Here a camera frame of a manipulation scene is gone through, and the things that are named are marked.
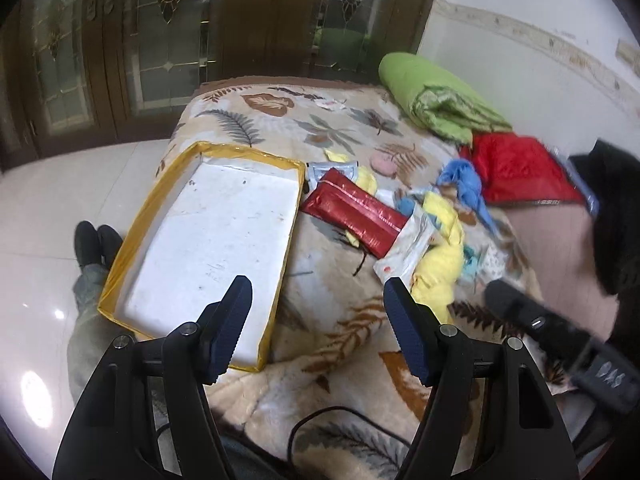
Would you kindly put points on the person's right forearm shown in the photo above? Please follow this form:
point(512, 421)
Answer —
point(555, 250)

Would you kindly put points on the pink round pad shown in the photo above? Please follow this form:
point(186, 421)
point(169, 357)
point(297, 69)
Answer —
point(382, 165)

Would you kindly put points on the leaf-print fleece blanket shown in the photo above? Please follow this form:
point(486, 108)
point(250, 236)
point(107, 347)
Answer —
point(340, 285)

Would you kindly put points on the grey-green trouser leg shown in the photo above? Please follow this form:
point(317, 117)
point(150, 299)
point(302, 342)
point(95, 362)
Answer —
point(87, 320)

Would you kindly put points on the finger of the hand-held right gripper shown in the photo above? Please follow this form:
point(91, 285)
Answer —
point(520, 310)

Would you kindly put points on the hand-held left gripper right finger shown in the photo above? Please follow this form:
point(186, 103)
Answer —
point(405, 325)

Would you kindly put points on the small white wrapper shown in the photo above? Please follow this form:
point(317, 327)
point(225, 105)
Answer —
point(329, 104)

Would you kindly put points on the small yellow cloth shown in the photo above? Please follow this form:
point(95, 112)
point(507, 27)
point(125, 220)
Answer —
point(367, 180)

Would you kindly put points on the red padded jacket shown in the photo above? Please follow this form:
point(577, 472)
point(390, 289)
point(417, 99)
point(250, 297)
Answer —
point(515, 170)

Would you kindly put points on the green folded quilt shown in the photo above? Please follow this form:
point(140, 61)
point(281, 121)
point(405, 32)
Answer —
point(430, 90)

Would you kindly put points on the white packet with red print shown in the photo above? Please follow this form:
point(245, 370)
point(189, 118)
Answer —
point(405, 250)

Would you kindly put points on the large yellow cloth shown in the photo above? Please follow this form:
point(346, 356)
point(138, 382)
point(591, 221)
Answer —
point(440, 270)

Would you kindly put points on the red foil packet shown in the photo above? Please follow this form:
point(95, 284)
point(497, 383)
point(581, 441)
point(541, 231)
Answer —
point(350, 207)

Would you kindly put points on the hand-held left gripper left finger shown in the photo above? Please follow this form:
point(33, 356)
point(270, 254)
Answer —
point(232, 320)

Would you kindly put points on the yellow-edged white cardboard box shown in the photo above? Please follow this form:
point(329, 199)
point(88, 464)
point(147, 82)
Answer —
point(210, 240)

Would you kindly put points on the black shoe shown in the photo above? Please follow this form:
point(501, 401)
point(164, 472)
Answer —
point(109, 244)
point(86, 242)

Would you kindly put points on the wooden glass-panelled doors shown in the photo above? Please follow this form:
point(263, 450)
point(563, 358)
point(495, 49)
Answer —
point(240, 20)

